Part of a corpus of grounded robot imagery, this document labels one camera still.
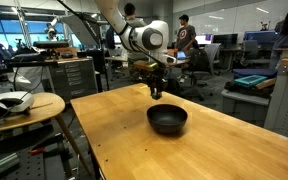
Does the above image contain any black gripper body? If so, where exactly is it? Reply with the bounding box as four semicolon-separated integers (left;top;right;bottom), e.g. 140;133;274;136
146;67;168;89

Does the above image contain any grey office chair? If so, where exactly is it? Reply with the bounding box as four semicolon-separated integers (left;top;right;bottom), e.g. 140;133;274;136
241;39;272;70

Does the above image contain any grey storage bin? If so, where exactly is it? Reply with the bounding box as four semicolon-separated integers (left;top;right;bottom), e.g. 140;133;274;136
221;88;271;127

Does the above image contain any wide blue screen monitor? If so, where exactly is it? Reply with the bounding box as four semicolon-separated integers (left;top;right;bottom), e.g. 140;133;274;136
242;30;279;46

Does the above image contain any black softbox light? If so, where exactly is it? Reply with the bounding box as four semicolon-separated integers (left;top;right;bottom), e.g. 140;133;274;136
61;13;102;48

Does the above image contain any bright screen monitor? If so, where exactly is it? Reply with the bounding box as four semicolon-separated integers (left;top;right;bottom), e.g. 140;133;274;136
194;34;214;46

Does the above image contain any blue cushion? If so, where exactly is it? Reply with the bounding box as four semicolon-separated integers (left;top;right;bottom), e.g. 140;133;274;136
232;68;279;80

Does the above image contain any flat black device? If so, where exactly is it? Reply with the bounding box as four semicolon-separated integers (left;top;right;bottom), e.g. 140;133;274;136
32;40;70;50

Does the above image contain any orange handled tool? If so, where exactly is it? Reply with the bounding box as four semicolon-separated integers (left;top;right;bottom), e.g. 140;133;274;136
28;145;47;156

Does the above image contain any round wooden side table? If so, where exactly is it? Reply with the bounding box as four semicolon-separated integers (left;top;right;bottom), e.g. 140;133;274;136
0;92;93;176

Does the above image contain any orange box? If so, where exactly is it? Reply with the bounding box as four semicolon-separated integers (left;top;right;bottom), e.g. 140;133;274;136
167;48;179;58

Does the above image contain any grey drawer cabinet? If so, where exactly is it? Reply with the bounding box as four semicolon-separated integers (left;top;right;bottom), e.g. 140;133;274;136
47;58;99;103

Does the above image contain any black perforated breadboard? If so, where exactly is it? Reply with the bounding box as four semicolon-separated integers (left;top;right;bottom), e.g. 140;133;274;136
0;132;76;180

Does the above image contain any person in shield print shirt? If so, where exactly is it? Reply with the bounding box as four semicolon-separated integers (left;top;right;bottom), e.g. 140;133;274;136
175;13;197;84

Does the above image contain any green metal cylinder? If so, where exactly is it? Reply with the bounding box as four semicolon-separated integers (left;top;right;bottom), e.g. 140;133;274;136
0;152;21;178

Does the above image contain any black bowl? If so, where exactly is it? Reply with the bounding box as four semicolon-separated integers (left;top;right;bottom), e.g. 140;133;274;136
146;103;188;136

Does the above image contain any black office chair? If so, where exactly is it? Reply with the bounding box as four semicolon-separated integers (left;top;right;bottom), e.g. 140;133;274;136
180;43;222;102

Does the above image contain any person in grey shirt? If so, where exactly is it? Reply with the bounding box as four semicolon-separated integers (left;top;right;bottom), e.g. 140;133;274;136
123;2;148;64

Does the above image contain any wooden plank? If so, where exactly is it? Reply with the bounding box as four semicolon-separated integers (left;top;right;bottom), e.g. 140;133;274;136
255;77;277;90

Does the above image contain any white VR headset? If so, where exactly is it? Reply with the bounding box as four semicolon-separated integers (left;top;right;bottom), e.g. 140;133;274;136
0;91;35;123

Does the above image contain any black fabric pile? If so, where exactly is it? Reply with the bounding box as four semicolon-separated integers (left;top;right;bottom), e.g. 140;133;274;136
223;79;275;100

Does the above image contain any dark computer monitor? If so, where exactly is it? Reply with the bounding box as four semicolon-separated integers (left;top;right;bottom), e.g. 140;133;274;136
212;33;239;47

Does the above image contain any teal tray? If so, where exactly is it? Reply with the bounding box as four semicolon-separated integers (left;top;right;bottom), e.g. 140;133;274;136
234;74;268;88

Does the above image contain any laptop with blue screen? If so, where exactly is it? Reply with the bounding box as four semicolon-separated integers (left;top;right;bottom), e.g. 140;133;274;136
177;50;188;61

